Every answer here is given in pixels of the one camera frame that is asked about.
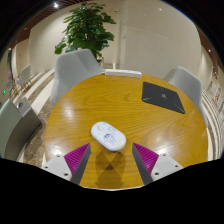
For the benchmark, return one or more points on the white power strip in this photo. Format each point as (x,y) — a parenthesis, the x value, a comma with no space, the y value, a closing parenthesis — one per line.
(123,73)

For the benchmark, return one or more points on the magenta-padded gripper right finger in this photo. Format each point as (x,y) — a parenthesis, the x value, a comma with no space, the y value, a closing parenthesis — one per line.
(165,165)

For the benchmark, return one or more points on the green potted plant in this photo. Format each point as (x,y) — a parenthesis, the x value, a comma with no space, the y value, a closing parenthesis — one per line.
(85,28)

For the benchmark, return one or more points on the grey shell chair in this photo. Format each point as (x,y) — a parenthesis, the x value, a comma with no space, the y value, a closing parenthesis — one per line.
(186,85)
(75,71)

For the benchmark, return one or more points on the small grey chair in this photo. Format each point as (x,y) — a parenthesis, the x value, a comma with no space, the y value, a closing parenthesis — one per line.
(24,76)

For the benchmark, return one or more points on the black mouse pad green lines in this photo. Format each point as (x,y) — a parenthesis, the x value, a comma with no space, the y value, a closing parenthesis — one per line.
(162,96)

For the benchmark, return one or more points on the white cartoon-print computer mouse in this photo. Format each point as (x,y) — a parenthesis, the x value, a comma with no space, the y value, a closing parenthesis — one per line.
(108,136)

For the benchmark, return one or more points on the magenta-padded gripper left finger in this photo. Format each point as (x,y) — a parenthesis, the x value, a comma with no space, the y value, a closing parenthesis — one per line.
(58,165)

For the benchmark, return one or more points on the grey armchair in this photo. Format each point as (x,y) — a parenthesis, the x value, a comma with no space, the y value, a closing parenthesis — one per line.
(16,128)

